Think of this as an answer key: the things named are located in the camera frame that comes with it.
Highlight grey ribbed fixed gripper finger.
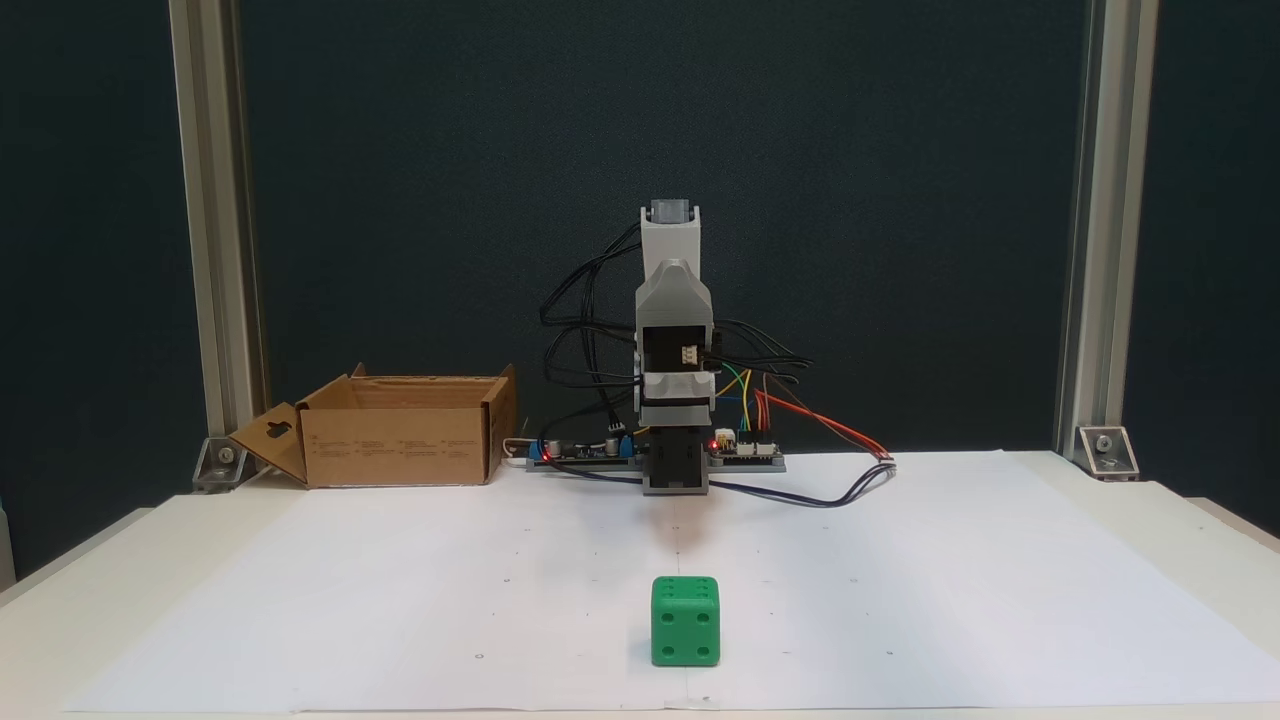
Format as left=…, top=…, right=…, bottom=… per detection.
left=635, top=258, right=716, bottom=331

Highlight green die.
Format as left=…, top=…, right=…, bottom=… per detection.
left=650, top=576, right=722, bottom=668

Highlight circuit board on grey holder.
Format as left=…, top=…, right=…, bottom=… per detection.
left=527, top=428, right=787, bottom=474

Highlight brown cardboard box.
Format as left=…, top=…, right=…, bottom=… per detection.
left=228, top=363, right=518, bottom=490

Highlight yellow jumper wire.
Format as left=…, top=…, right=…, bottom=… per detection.
left=720, top=368, right=754, bottom=433

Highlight red and orange wires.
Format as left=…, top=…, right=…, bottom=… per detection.
left=757, top=375, right=893, bottom=461

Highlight aluminium profile post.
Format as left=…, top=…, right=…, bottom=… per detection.
left=168, top=0, right=269, bottom=441
left=1053, top=0, right=1161, bottom=461

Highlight grey corner bracket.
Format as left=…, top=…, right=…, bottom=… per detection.
left=192, top=435, right=249, bottom=493
left=1075, top=425, right=1141, bottom=482

